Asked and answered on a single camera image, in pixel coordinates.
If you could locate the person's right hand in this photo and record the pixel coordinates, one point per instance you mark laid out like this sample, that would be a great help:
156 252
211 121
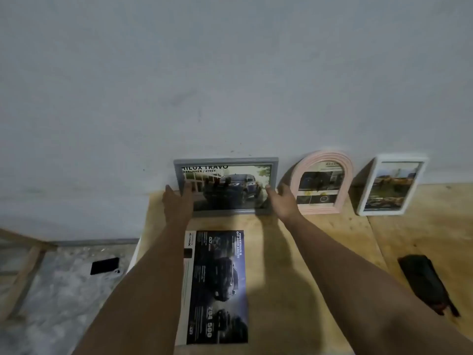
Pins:
283 205

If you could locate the person's left hand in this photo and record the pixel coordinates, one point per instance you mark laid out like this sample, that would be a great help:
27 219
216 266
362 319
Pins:
178 208

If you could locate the person's left thumb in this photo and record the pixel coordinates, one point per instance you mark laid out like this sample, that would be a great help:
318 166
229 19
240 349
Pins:
167 194

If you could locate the person's right thumb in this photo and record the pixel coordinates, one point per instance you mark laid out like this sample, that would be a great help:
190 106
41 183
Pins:
270 194

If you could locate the grey picture frame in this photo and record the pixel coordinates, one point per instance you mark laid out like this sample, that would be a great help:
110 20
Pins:
232 181

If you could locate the person's right forearm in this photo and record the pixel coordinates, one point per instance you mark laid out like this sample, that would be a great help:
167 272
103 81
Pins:
362 288

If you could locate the person's left forearm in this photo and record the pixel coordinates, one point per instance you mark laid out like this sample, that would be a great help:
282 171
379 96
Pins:
144 292

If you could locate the black phone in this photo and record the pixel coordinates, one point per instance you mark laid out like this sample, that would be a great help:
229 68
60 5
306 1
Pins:
105 266

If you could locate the dark car brochure page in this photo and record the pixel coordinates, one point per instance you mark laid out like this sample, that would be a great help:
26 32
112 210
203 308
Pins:
218 284

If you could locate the clear plastic sheet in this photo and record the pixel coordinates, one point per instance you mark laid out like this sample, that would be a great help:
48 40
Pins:
66 303

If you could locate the black fabric pouch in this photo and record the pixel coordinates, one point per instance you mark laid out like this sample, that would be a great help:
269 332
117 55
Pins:
421 280

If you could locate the pink arched picture frame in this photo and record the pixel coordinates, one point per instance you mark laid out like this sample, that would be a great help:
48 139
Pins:
320 181

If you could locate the white picture frame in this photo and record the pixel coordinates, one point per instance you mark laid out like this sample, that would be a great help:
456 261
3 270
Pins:
391 184

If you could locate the wooden stand frame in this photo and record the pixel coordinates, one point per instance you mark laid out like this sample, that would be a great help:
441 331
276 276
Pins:
26 269

